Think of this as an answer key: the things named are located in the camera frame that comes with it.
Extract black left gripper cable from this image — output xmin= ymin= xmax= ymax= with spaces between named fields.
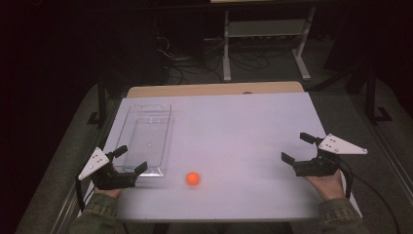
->
xmin=75 ymin=175 xmax=95 ymax=213

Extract clear plastic tray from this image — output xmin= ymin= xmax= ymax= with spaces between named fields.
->
xmin=112 ymin=103 xmax=175 ymax=178

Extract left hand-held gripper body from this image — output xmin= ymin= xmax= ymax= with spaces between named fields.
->
xmin=77 ymin=146 xmax=139 ymax=191

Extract tangle of floor cables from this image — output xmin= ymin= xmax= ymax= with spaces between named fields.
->
xmin=155 ymin=32 xmax=225 ymax=86

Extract orange ball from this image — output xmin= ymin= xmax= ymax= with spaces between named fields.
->
xmin=185 ymin=172 xmax=202 ymax=187

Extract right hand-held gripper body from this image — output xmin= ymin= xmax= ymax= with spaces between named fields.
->
xmin=292 ymin=134 xmax=369 ymax=177

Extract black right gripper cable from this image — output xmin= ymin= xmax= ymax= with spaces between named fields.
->
xmin=337 ymin=159 xmax=402 ymax=234

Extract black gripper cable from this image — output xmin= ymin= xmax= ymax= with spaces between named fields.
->
xmin=337 ymin=159 xmax=402 ymax=234
xmin=75 ymin=175 xmax=95 ymax=213

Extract person's left hand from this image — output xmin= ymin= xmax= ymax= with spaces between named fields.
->
xmin=94 ymin=186 xmax=125 ymax=200

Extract white metal desk frame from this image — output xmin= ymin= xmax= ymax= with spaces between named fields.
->
xmin=221 ymin=6 xmax=318 ymax=83

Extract person's right hand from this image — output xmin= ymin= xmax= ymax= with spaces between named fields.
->
xmin=304 ymin=170 xmax=347 ymax=202

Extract black metal stand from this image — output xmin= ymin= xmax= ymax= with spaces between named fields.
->
xmin=87 ymin=76 xmax=109 ymax=129
xmin=363 ymin=62 xmax=394 ymax=125

